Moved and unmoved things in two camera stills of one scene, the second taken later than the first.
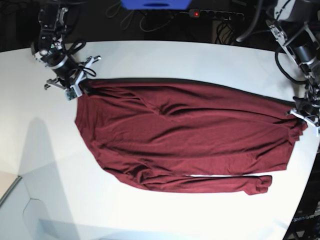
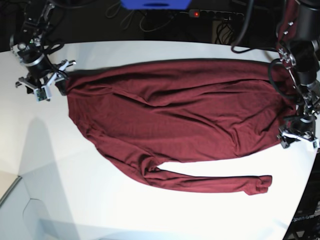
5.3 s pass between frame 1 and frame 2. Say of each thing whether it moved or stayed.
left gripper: moved
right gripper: moved
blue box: stayed
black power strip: stayed
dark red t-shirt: moved
